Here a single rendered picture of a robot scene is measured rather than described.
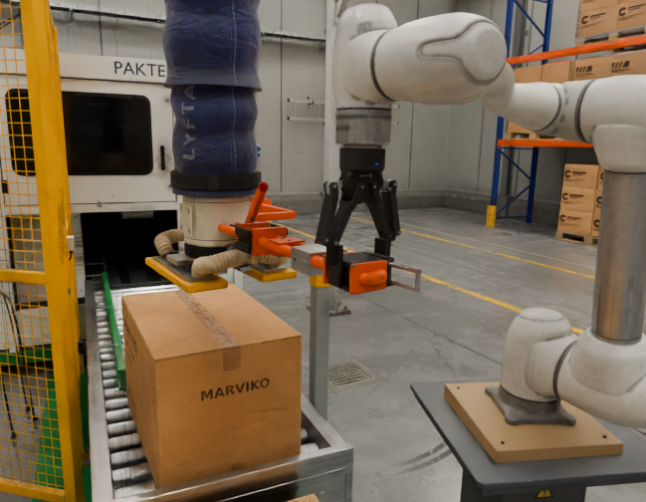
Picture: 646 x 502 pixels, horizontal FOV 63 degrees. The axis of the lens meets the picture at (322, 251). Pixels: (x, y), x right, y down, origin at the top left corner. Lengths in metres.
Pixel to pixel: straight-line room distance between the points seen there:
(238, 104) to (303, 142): 9.83
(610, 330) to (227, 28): 1.08
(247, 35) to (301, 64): 9.88
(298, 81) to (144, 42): 2.99
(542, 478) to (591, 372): 0.26
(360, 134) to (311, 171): 10.40
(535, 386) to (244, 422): 0.76
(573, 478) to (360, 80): 1.00
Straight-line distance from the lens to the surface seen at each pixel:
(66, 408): 2.19
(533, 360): 1.42
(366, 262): 0.85
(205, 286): 1.24
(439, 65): 0.70
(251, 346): 1.43
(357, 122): 0.83
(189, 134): 1.31
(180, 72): 1.32
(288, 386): 1.52
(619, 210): 1.21
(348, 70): 0.83
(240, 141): 1.31
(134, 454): 1.78
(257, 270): 1.34
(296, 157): 11.05
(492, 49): 0.72
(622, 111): 1.16
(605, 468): 1.46
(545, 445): 1.42
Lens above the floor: 1.47
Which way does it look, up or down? 12 degrees down
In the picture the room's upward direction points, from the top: 1 degrees clockwise
